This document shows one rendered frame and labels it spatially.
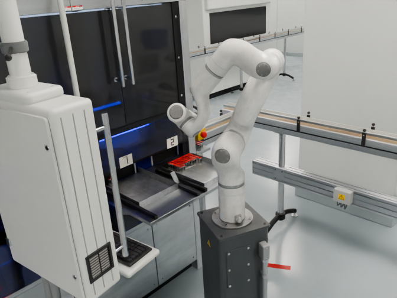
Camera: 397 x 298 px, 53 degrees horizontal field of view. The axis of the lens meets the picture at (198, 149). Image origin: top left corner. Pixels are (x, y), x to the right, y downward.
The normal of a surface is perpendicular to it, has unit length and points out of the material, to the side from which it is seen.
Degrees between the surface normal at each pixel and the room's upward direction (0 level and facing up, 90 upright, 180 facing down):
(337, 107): 90
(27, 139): 90
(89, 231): 90
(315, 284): 0
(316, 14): 90
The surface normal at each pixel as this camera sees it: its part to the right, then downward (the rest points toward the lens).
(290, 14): -0.69, 0.31
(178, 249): 0.72, 0.22
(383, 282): -0.06, -0.93
